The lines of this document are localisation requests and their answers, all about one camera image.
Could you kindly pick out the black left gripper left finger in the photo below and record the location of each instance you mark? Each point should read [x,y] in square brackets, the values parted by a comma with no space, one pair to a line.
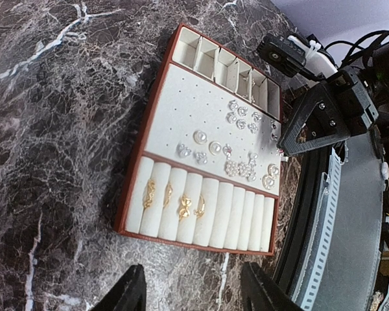
[128,293]

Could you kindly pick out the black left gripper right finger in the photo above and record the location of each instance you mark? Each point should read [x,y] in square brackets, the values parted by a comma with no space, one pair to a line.
[260,292]

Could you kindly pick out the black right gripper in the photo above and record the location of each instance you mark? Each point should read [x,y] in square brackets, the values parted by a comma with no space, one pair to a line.
[330,112]

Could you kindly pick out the red jewelry tray insert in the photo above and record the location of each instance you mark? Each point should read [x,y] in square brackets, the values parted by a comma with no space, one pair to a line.
[205,170]

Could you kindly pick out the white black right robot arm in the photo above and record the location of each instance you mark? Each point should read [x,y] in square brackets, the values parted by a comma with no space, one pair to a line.
[375,59]

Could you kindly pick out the white slotted cable duct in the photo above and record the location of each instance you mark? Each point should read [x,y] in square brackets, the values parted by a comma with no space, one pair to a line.
[316,254]

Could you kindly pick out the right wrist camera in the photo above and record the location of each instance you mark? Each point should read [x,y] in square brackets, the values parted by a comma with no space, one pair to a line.
[294,55]

